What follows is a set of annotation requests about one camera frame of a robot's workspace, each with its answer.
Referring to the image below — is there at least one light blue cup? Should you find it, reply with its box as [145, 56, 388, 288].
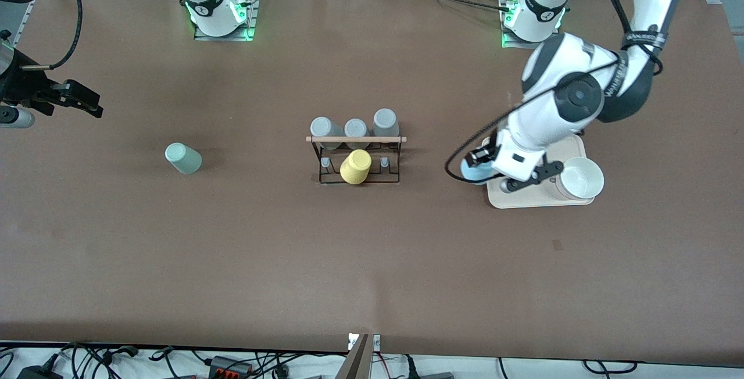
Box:
[460, 155, 492, 186]

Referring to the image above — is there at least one pale green cup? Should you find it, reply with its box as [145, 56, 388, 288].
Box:
[165, 142, 203, 175]

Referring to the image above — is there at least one beige plastic tray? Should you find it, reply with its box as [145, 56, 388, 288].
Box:
[485, 133, 597, 210]

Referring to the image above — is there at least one white bowl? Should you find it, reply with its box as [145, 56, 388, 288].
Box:
[557, 156, 605, 201]

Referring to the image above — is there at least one grey cup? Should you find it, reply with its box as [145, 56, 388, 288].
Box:
[310, 116, 344, 151]
[344, 118, 371, 150]
[372, 108, 400, 138]

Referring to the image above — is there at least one yellow cup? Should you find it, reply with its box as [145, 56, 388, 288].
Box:
[339, 149, 373, 185]

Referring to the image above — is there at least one black power adapter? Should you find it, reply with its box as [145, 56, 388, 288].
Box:
[16, 364, 63, 379]

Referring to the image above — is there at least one black power strip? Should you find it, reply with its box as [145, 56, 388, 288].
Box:
[208, 355, 253, 377]

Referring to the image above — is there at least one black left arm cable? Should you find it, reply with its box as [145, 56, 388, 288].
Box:
[445, 0, 664, 184]

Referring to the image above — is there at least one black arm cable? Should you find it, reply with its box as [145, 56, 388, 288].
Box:
[445, 0, 664, 184]
[22, 0, 84, 71]

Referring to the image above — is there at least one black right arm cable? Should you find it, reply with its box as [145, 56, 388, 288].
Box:
[22, 0, 84, 71]

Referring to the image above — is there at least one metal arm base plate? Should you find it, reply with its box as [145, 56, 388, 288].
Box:
[501, 0, 563, 51]
[193, 0, 259, 42]

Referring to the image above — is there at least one black wire cup rack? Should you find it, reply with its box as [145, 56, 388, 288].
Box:
[306, 134, 407, 186]

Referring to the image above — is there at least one white mount bracket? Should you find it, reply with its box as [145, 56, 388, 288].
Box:
[348, 333, 382, 351]

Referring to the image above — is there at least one grey camera mount pole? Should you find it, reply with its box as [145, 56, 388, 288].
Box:
[334, 335, 371, 379]

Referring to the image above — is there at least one black floor cable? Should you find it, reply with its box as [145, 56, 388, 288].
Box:
[583, 359, 638, 375]

